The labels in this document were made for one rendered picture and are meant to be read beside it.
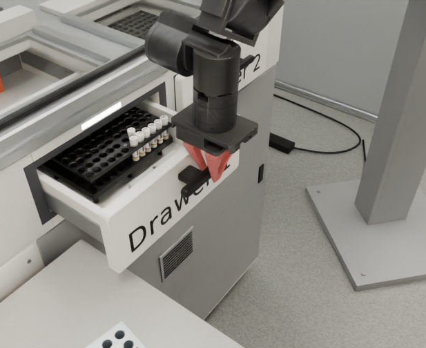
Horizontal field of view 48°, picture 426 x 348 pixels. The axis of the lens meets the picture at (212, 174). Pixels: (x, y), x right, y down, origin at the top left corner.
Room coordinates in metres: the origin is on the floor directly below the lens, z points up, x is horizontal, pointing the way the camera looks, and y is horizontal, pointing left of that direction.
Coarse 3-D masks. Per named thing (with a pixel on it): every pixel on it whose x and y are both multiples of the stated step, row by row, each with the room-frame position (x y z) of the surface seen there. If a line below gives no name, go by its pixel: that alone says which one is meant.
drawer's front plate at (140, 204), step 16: (176, 160) 0.52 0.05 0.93; (192, 160) 0.54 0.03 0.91; (160, 176) 0.49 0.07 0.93; (176, 176) 0.51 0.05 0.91; (224, 176) 0.60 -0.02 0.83; (128, 192) 0.45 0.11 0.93; (144, 192) 0.46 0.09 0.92; (160, 192) 0.48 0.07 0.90; (176, 192) 0.51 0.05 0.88; (208, 192) 0.57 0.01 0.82; (112, 208) 0.42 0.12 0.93; (128, 208) 0.43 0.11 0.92; (144, 208) 0.46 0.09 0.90; (160, 208) 0.48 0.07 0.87; (176, 208) 0.51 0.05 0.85; (192, 208) 0.53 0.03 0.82; (112, 224) 0.41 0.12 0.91; (128, 224) 0.43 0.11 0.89; (144, 224) 0.45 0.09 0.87; (160, 224) 0.48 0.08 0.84; (112, 240) 0.41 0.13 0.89; (128, 240) 0.43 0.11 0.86; (144, 240) 0.45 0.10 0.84; (112, 256) 0.41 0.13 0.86; (128, 256) 0.42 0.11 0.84
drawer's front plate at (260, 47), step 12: (264, 36) 0.96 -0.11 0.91; (252, 48) 0.93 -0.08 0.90; (264, 48) 0.97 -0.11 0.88; (264, 60) 0.97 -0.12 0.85; (252, 72) 0.93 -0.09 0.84; (180, 84) 0.74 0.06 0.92; (192, 84) 0.77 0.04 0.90; (240, 84) 0.89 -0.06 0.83; (180, 96) 0.75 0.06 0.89; (192, 96) 0.76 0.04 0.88; (180, 108) 0.75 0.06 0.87
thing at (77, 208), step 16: (160, 112) 0.70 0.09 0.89; (176, 112) 0.69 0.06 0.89; (176, 144) 0.68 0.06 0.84; (48, 176) 0.52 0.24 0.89; (48, 192) 0.51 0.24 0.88; (64, 192) 0.49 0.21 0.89; (80, 192) 0.55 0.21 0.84; (112, 192) 0.55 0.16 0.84; (48, 208) 0.51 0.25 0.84; (64, 208) 0.49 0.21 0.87; (80, 208) 0.47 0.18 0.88; (96, 208) 0.46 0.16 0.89; (80, 224) 0.47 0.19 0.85; (96, 224) 0.45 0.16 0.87
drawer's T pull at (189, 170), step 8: (184, 168) 0.52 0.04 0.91; (192, 168) 0.52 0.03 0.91; (208, 168) 0.52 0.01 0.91; (184, 176) 0.50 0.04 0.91; (192, 176) 0.50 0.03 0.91; (200, 176) 0.50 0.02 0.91; (208, 176) 0.51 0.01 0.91; (192, 184) 0.49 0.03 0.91; (200, 184) 0.49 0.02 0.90; (184, 192) 0.47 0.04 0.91; (192, 192) 0.48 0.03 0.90
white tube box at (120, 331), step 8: (112, 328) 0.34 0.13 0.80; (120, 328) 0.34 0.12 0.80; (104, 336) 0.33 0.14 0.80; (112, 336) 0.33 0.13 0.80; (120, 336) 0.34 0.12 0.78; (128, 336) 0.33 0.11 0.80; (96, 344) 0.32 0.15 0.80; (104, 344) 0.32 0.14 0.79; (112, 344) 0.32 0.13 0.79; (120, 344) 0.32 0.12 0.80; (128, 344) 0.32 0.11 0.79; (136, 344) 0.32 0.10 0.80
